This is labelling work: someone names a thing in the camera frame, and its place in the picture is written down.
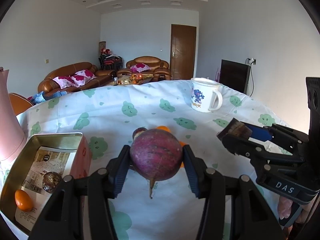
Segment sugarcane piece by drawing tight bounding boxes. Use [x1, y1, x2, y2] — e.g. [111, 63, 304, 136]
[217, 118, 253, 141]
[132, 127, 148, 140]

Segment large orange mandarin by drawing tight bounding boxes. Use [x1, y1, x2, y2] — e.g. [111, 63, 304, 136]
[179, 141, 186, 168]

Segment purple round radish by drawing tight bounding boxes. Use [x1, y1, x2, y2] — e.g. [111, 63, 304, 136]
[130, 128, 182, 198]

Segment small back orange mandarin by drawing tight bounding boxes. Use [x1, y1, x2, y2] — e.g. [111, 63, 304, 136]
[156, 126, 171, 133]

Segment dark water chestnut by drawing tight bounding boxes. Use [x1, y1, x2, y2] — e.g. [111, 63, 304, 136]
[42, 172, 62, 193]

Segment right hand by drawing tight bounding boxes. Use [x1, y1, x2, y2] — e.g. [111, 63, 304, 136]
[278, 195, 313, 224]

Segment white cloud-print tablecloth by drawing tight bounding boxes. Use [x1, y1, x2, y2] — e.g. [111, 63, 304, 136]
[17, 81, 284, 239]

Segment white printed mug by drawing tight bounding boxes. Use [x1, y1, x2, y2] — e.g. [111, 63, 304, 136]
[191, 77, 223, 113]

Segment black television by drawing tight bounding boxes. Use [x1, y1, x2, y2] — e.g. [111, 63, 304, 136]
[219, 60, 251, 94]

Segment pink metal tin box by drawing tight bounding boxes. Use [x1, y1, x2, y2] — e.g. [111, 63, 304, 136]
[1, 132, 92, 237]

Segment wooden coffee table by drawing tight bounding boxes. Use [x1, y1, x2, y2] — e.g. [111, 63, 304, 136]
[106, 73, 153, 86]

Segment brown leather long sofa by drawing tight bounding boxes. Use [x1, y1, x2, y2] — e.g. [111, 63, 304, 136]
[37, 62, 116, 95]

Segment pink floral pillow right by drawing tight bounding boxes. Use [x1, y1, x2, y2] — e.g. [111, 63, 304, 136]
[72, 69, 96, 87]

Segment pink floral pillow left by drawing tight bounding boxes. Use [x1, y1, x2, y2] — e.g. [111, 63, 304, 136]
[53, 76, 79, 89]

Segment pink floral armchair pillow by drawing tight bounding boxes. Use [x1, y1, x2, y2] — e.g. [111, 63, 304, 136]
[130, 63, 151, 73]

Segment blue cloth on sofa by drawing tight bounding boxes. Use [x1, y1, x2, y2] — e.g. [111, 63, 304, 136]
[28, 91, 68, 105]

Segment brown leather armchair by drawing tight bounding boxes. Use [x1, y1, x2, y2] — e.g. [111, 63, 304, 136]
[117, 56, 171, 82]

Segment pink electric kettle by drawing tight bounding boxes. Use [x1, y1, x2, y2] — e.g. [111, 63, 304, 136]
[0, 67, 26, 163]

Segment stacked dark chairs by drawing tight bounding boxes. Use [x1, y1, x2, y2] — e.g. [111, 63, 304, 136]
[98, 41, 123, 72]

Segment brown wooden door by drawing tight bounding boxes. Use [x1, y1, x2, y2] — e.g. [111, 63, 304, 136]
[170, 24, 197, 80]

